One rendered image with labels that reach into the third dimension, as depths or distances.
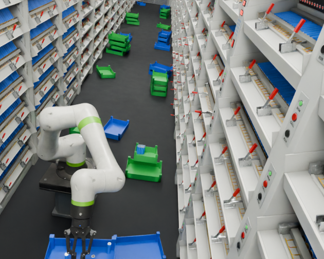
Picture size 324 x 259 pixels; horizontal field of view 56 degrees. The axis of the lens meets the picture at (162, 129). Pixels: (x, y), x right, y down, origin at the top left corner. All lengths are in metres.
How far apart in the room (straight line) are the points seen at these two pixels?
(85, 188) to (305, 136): 0.84
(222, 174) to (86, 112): 0.72
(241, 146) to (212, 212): 0.39
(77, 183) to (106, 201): 1.12
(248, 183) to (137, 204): 1.47
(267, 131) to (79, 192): 0.75
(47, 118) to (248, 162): 0.95
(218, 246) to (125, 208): 1.15
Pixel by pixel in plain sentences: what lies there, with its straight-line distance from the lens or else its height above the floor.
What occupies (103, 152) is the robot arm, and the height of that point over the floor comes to 0.85.
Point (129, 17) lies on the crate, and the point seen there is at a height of 0.11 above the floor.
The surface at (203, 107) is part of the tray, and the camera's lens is 1.83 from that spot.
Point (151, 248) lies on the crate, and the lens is 2.10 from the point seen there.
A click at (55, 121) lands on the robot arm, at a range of 1.53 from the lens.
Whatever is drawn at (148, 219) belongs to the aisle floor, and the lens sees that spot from 2.26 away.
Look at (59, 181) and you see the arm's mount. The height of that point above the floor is 0.34.
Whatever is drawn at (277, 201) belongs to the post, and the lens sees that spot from 0.80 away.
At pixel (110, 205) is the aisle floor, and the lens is 2.32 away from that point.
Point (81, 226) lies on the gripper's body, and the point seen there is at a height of 0.66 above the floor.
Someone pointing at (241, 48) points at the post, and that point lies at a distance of 1.33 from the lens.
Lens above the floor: 1.66
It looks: 31 degrees down
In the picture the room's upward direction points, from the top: 10 degrees clockwise
